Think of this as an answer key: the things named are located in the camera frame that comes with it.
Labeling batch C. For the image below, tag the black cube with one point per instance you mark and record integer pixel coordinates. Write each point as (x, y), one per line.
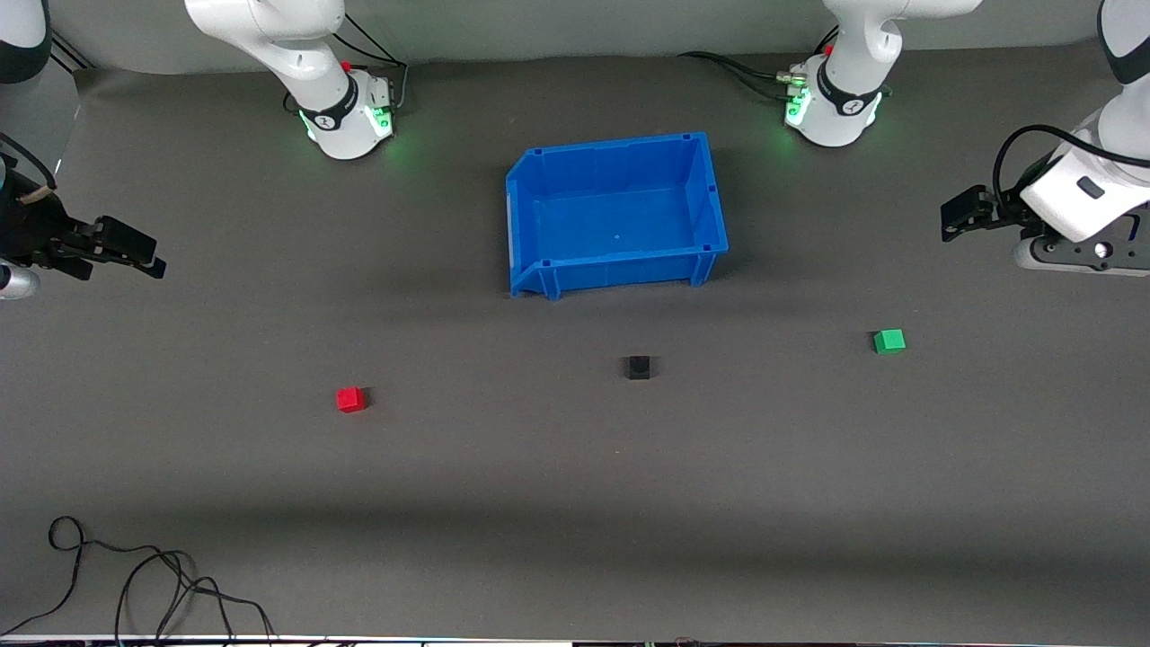
(638, 367)

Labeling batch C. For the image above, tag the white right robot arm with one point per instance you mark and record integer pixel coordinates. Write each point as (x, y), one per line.
(305, 54)

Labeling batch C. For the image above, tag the blue plastic storage bin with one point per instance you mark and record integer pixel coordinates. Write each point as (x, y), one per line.
(615, 216)

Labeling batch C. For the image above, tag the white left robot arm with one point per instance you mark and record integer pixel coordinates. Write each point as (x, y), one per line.
(849, 99)

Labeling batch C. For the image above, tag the red cube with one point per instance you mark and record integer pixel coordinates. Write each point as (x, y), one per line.
(350, 399)

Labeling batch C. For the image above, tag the black frame rail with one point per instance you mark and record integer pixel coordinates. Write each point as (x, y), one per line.
(72, 51)

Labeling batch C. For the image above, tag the green cube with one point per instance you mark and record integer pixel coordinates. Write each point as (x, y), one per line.
(889, 341)

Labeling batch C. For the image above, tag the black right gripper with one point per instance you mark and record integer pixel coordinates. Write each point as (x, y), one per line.
(34, 229)

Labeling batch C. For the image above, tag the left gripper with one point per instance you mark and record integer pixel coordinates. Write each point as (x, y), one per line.
(1008, 209)

